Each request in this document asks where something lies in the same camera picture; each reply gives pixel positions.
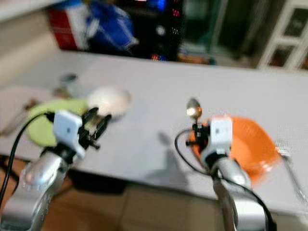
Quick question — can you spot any green plate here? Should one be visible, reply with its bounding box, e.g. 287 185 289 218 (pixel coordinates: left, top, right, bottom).
27 98 90 148

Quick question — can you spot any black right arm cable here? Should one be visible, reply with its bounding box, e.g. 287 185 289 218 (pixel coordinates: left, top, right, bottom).
174 127 278 231

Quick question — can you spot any white counter ledge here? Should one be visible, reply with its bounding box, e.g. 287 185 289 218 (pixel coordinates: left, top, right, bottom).
0 0 65 22

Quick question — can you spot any orange plate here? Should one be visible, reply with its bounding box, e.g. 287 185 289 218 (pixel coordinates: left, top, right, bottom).
188 115 281 187

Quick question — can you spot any fork beside green plate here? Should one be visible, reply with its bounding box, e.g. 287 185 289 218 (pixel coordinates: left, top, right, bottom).
2 98 39 137

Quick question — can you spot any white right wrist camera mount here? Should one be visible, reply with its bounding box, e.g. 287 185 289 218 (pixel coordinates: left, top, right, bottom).
200 117 233 167

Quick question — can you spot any dark cabinet with lights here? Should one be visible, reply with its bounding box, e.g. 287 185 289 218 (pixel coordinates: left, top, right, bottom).
115 0 184 64

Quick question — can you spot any metal cup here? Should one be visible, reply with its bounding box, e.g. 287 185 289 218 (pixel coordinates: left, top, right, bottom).
60 73 79 97

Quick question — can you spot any white bowl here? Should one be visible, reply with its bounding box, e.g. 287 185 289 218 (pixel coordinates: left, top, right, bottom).
87 86 133 120

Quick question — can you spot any white glass door cabinet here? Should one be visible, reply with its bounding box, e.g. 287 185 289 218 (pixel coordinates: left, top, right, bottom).
257 0 308 73

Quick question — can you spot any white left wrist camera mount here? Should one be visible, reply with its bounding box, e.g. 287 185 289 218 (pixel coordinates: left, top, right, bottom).
52 110 84 158

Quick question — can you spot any red and white box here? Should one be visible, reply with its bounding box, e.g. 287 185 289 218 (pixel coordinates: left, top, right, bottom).
47 5 92 51

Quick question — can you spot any silver metal spoon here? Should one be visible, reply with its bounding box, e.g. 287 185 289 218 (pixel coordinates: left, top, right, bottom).
186 98 204 127

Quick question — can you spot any blue bag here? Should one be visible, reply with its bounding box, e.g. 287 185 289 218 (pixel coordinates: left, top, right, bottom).
84 2 138 54

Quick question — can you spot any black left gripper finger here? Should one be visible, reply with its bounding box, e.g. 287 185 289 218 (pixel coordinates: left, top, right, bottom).
91 114 113 144
82 107 100 128

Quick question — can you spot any silver fork beside orange plate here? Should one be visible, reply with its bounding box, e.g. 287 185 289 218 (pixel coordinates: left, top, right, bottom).
275 141 308 206

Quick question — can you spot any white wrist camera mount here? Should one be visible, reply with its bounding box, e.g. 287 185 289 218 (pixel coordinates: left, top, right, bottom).
200 117 233 167
52 110 84 158

